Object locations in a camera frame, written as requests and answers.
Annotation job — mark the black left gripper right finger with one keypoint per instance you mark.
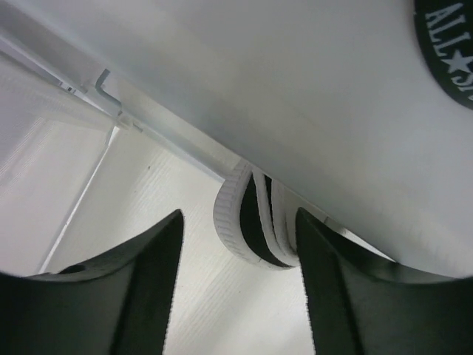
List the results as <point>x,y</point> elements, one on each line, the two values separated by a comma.
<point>361,303</point>

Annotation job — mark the white plastic shoe cabinet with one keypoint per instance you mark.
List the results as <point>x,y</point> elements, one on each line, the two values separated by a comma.
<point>332,98</point>

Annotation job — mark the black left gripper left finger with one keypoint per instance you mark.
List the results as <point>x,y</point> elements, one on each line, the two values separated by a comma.
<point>118,302</point>

